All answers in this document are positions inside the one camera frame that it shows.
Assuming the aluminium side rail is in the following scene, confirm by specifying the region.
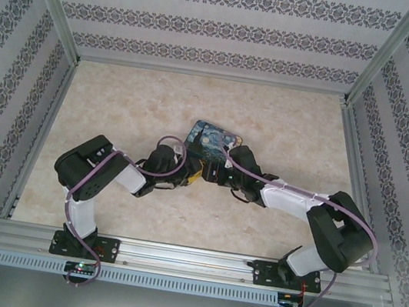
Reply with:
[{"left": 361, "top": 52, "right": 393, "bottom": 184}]
[
  {"left": 0, "top": 51, "right": 82, "bottom": 228},
  {"left": 317, "top": 101, "right": 404, "bottom": 274}
]

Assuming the starry night print tin box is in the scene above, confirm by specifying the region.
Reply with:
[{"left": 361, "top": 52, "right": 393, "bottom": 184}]
[{"left": 179, "top": 116, "right": 248, "bottom": 168}]

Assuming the small circuit board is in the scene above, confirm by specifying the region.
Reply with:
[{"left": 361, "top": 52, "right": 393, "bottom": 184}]
[
  {"left": 64, "top": 259, "right": 99, "bottom": 278},
  {"left": 278, "top": 291, "right": 306, "bottom": 307}
]

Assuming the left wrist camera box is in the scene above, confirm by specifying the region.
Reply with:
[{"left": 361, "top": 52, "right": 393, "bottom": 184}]
[{"left": 171, "top": 142, "right": 190, "bottom": 164}]

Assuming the slotted grey cable duct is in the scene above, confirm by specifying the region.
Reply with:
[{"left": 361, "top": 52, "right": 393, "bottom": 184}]
[{"left": 0, "top": 247, "right": 281, "bottom": 307}]

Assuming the purple cable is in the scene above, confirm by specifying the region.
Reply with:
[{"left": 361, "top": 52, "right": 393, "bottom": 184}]
[
  {"left": 53, "top": 121, "right": 191, "bottom": 301},
  {"left": 193, "top": 136, "right": 391, "bottom": 307}
]

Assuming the aluminium mounting rail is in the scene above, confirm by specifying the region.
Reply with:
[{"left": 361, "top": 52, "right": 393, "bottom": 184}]
[{"left": 0, "top": 215, "right": 396, "bottom": 307}]

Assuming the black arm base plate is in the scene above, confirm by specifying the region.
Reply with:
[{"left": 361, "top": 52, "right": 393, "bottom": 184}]
[
  {"left": 49, "top": 229, "right": 122, "bottom": 265},
  {"left": 250, "top": 258, "right": 325, "bottom": 295}
]

